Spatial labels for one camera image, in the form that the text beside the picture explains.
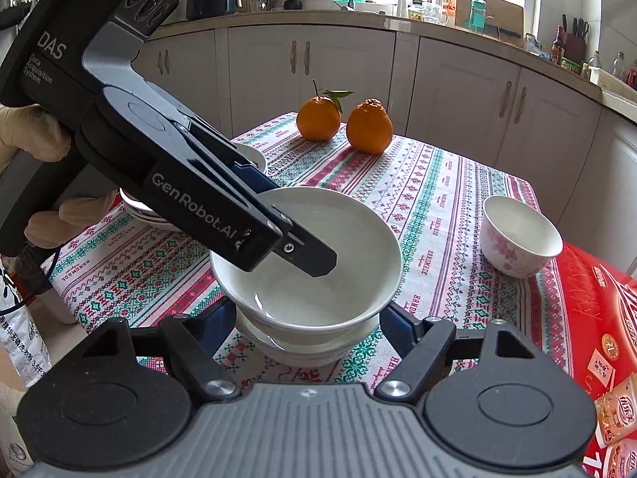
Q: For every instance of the teal plastic container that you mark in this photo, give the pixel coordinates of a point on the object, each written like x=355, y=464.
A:
x=477, y=12

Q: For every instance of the beige kitchen countertop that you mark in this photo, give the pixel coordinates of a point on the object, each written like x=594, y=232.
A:
x=348, y=19

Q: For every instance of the dark bottle with red label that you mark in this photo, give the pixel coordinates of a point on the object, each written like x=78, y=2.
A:
x=557, y=47

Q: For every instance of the red printed carton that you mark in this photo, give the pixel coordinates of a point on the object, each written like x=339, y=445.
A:
x=597, y=308

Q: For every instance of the clear glass mug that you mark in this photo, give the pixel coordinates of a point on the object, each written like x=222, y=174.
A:
x=428, y=12

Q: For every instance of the leafless orange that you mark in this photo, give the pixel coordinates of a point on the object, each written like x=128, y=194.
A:
x=369, y=127

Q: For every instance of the small plain white bowl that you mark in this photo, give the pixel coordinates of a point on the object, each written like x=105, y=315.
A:
x=308, y=348

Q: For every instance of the red green patterned tablecloth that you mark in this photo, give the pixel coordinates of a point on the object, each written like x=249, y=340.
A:
x=438, y=219

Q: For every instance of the white kitchen base cabinet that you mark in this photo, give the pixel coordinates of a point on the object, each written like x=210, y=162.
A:
x=463, y=89

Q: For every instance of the white bowl with pink flowers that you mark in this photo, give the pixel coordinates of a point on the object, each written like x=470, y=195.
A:
x=517, y=239

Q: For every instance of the shelf with jars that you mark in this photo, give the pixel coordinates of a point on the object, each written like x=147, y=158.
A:
x=15, y=2

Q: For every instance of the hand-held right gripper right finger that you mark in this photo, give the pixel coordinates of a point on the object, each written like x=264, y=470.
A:
x=398, y=321

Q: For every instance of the large plain white bowl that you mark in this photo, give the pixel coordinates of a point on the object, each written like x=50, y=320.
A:
x=348, y=239

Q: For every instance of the orange with green leaf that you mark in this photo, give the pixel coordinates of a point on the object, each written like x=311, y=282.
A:
x=318, y=119

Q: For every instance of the clear glass bottle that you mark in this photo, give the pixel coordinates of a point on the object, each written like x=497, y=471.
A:
x=618, y=64
x=594, y=62

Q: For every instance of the white sack with black print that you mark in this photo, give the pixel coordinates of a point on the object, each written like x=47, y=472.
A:
x=20, y=328

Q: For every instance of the person's left hand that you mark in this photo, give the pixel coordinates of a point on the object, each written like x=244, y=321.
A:
x=35, y=129

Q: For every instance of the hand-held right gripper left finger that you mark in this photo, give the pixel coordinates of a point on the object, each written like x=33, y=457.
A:
x=219, y=318

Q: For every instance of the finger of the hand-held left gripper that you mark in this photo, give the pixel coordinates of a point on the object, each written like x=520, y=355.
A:
x=254, y=175
x=308, y=254

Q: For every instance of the knife block with knives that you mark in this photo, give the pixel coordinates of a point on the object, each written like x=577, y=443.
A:
x=575, y=42

